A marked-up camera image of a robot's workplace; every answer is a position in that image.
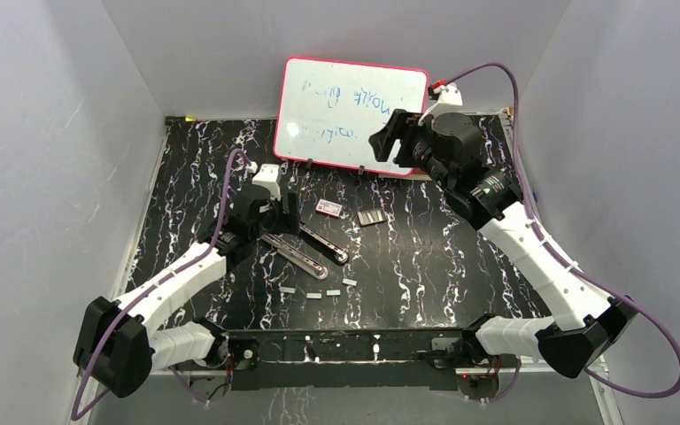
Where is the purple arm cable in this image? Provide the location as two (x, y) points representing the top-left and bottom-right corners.
(433, 62), (680, 406)
(70, 148), (259, 421)

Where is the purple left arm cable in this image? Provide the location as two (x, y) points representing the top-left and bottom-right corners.
(70, 148), (259, 421)

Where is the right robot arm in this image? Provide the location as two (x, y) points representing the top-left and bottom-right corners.
(368, 109), (636, 378)

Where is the red white staple box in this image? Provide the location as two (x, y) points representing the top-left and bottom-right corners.
(315, 198), (343, 218)

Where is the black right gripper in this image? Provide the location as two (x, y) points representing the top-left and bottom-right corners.
(367, 109), (454, 192)

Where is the cardboard staple box tray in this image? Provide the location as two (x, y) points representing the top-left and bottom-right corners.
(357, 208), (387, 227)

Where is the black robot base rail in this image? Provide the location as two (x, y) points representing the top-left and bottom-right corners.
(228, 328), (516, 394)

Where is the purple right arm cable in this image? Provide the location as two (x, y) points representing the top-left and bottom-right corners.
(433, 62), (680, 406)

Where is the pink framed whiteboard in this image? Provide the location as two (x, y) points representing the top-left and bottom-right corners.
(273, 56), (429, 176)

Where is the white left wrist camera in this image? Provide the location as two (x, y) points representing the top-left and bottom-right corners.
(251, 164), (282, 200)

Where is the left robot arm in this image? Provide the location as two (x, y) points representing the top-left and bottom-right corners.
(73, 184), (300, 398)

